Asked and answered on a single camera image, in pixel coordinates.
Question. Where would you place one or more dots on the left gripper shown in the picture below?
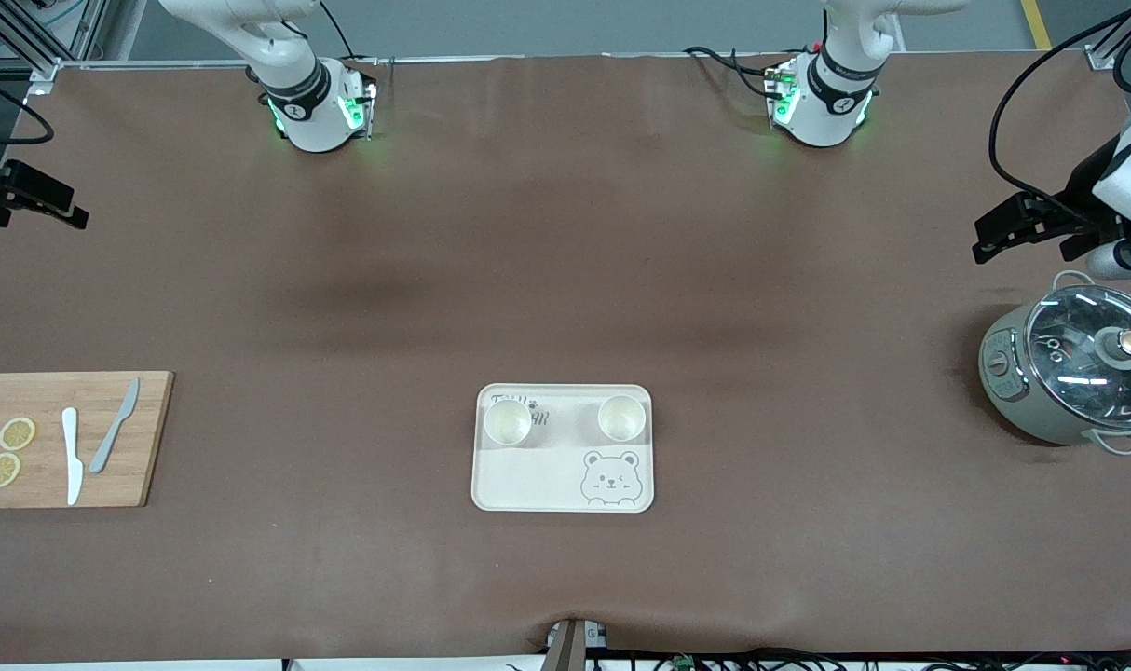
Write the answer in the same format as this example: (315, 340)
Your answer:
(1084, 197)

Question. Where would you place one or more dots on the green electric cooking pot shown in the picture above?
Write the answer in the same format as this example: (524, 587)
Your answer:
(1003, 382)

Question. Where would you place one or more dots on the white plastic knife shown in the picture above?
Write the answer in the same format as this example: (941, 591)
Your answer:
(72, 457)

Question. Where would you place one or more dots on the lemon slice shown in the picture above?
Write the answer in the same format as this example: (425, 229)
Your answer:
(2, 471)
(18, 433)

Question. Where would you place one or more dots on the white tray with bear print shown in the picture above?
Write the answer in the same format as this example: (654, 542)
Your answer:
(547, 475)

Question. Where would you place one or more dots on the aluminium frame post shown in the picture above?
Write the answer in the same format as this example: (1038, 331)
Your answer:
(44, 71)
(1101, 58)

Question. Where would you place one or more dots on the bamboo cutting board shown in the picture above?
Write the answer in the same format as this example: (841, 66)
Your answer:
(44, 396)

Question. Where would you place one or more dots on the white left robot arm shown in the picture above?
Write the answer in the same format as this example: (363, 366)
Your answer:
(822, 112)

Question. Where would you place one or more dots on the glass pot lid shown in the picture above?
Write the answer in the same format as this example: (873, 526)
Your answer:
(1078, 354)

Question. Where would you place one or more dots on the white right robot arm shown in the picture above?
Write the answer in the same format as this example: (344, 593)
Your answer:
(309, 121)

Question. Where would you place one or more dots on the grey plastic knife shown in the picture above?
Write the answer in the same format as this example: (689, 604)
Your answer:
(114, 429)

